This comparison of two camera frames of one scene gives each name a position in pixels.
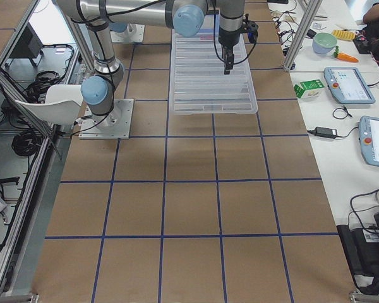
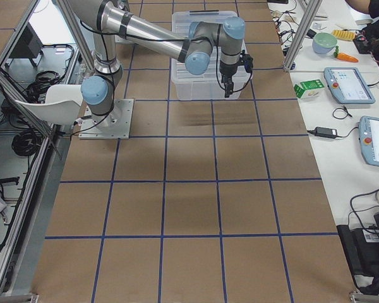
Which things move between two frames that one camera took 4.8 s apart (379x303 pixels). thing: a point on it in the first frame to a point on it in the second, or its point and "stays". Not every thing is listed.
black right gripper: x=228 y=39 to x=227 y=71
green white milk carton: x=310 y=89 stays
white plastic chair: x=62 y=105 stays
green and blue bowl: x=324 y=43 stays
